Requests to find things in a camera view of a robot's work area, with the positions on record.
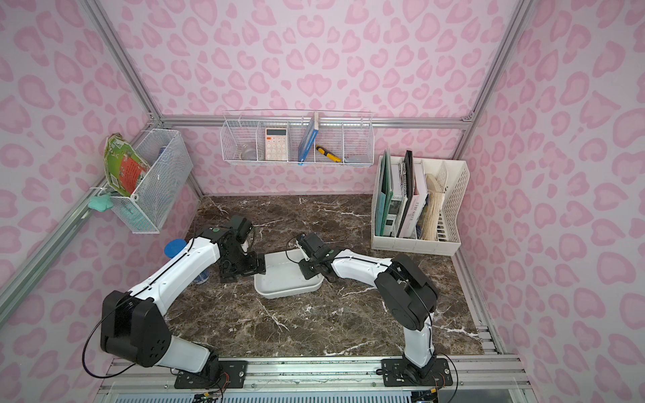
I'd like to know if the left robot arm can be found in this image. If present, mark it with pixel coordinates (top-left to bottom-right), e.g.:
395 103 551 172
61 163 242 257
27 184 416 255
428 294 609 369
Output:
98 216 266 382

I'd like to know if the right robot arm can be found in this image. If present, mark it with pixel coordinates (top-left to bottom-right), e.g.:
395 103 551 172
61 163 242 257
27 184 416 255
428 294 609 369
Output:
296 233 439 382

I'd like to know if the green folder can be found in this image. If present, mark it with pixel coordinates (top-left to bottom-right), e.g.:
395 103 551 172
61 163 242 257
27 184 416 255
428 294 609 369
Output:
375 149 393 237

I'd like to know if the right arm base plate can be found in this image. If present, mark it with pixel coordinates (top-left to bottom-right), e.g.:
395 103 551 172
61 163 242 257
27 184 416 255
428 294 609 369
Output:
376 358 454 389

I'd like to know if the white pink calculator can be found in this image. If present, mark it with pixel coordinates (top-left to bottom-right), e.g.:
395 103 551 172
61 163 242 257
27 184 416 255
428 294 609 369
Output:
265 128 288 161

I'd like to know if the blue lid clear jar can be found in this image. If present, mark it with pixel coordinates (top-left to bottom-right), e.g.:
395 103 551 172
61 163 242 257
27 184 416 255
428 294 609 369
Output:
164 238 210 285

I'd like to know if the clear tape roll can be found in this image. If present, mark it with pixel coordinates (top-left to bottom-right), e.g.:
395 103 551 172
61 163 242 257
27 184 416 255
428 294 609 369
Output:
239 143 258 161

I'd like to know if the teal rubber toy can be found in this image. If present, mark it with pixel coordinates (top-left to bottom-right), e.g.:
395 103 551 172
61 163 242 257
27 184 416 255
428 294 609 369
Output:
87 194 114 213

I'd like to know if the white desk file organizer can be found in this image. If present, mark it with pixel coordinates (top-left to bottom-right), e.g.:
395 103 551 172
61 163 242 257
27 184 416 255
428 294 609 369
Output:
371 151 470 257

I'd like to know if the beige woven fan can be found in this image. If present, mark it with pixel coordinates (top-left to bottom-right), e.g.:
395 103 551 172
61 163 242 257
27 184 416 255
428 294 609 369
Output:
422 174 445 241

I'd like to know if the pink white book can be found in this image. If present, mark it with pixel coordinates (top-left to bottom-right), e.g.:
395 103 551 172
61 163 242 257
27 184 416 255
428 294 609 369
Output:
400 162 428 238

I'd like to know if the yellow utility knife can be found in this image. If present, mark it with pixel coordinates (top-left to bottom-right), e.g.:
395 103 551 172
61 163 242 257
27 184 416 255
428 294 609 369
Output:
316 145 342 163

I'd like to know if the green red circuit board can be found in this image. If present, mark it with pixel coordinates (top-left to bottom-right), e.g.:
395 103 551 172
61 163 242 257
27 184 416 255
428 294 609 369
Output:
103 133 151 197

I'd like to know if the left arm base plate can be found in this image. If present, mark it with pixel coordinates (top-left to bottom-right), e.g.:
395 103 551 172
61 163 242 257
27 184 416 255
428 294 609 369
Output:
174 360 249 390

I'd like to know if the black binder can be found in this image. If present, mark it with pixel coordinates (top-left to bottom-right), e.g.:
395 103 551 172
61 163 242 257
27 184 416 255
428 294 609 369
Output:
396 149 413 237

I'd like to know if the blue book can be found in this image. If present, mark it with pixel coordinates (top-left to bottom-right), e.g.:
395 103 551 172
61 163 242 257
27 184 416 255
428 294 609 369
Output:
297 111 319 163

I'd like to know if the white mesh side basket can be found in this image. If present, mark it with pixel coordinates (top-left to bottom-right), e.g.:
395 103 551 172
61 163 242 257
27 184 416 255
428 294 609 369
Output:
111 129 193 234

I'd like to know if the white wire wall basket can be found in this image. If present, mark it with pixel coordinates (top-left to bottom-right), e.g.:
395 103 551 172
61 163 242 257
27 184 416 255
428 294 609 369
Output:
220 109 375 166

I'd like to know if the white plastic storage box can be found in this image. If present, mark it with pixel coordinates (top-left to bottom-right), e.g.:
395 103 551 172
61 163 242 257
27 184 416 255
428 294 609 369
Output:
254 249 324 299

